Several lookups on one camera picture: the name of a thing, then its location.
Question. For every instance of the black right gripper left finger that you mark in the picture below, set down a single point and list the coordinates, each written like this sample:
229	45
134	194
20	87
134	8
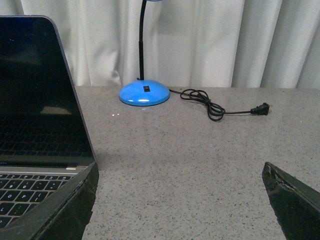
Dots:
64	215

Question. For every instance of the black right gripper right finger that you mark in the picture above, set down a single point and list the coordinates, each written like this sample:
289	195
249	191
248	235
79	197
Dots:
295	204

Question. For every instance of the blue desk lamp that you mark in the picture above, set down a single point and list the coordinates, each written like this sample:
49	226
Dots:
143	92

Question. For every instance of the white curtain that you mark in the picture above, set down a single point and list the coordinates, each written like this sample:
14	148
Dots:
187	43

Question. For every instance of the silver laptop with black screen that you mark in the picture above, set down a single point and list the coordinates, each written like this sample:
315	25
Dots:
43	137

